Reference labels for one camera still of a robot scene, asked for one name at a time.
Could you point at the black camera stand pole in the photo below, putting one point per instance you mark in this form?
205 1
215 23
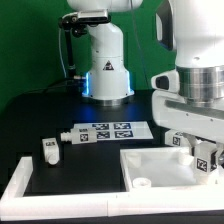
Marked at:
71 64

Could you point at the white U-shaped fence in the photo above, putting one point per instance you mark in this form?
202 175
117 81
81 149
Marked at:
15 206

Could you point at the white sheet with markers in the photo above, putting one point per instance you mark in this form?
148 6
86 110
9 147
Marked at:
119 130

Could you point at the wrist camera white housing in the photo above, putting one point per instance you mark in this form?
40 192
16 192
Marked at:
166 81

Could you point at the white square tabletop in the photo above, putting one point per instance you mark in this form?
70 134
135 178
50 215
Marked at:
160 168

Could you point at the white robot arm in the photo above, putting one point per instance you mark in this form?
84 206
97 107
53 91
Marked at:
189 98

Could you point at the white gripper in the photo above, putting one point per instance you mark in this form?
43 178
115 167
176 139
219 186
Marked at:
170 111

